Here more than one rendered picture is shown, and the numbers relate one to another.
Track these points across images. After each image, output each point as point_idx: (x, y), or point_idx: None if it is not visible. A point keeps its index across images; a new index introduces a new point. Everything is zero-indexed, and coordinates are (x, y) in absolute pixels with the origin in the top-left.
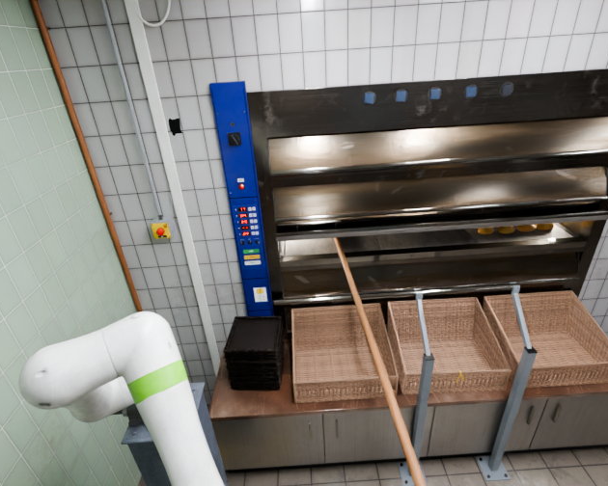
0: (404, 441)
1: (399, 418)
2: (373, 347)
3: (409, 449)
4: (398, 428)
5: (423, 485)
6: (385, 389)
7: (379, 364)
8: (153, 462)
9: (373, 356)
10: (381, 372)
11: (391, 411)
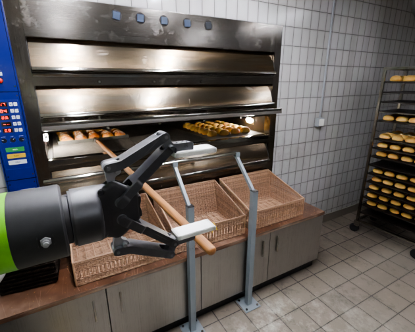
0: (182, 221)
1: (174, 211)
2: (145, 184)
3: (187, 223)
4: (174, 217)
5: (203, 237)
6: (159, 201)
7: (151, 190)
8: None
9: (145, 188)
10: (154, 193)
11: (166, 210)
